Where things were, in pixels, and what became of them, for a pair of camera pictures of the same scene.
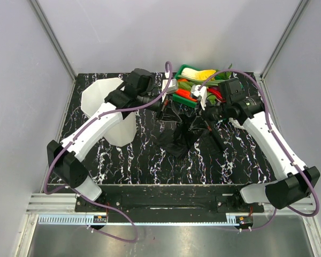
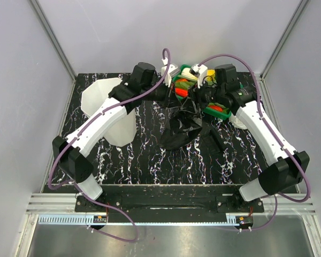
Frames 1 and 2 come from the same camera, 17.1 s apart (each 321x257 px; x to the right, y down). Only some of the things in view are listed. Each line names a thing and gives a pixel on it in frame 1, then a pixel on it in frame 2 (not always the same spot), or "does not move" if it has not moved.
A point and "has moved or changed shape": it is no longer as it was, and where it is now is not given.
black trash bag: (182, 127) has moved or changed shape
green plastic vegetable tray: (179, 98) → (183, 80)
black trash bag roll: (218, 141) → (211, 141)
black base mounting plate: (168, 203) does not move
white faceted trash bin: (93, 100) does not move
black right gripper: (207, 120) → (197, 94)
